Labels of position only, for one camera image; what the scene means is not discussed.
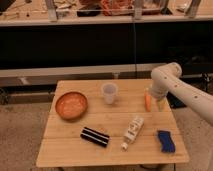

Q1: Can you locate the blue cloth object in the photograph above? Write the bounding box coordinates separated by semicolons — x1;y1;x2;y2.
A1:
157;130;176;153

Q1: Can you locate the black striped box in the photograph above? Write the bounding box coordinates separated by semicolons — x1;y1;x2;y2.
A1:
80;127;110;147

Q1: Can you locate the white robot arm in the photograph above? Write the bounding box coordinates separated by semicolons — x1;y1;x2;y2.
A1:
149;62;213;126

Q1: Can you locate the white bottle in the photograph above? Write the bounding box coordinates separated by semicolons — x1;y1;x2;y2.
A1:
121;116;144;150

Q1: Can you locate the orange bowl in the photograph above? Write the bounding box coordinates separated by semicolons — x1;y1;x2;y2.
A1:
55;92;88;120

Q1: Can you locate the clear plastic cup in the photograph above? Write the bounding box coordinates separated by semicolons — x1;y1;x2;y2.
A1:
101;82;118;105

